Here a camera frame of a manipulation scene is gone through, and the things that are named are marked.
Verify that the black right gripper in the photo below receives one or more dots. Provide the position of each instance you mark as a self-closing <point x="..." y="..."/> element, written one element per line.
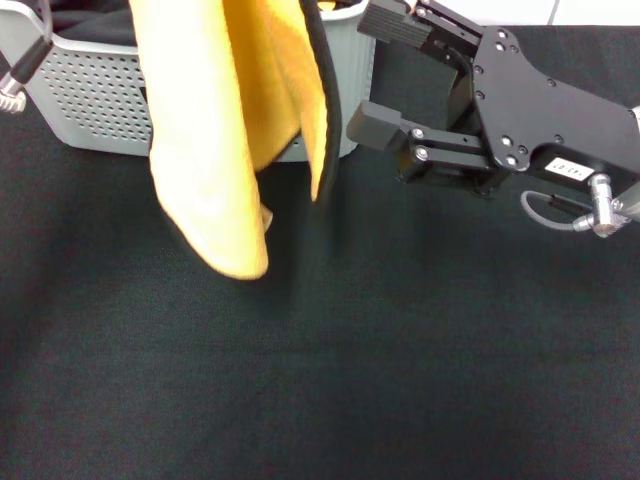
<point x="540" y="120"/>

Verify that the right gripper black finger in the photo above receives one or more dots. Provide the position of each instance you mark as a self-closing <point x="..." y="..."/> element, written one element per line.
<point x="380" y="127"/>
<point x="395" y="25"/>

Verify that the yellow towel with black trim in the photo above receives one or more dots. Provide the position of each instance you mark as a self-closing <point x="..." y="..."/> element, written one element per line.
<point x="210" y="150"/>

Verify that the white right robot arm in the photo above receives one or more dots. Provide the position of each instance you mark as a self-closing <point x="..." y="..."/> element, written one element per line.
<point x="636" y="112"/>

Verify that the black tablecloth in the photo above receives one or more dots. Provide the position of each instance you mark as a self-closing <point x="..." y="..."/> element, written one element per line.
<point x="350" y="350"/>

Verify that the grey perforated storage box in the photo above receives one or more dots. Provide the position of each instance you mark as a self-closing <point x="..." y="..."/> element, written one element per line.
<point x="90" y="100"/>

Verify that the small yellow object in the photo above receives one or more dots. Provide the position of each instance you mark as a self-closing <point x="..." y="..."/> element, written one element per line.
<point x="332" y="4"/>

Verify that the dark cloth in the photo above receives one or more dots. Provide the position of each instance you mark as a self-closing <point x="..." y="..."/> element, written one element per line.
<point x="95" y="25"/>

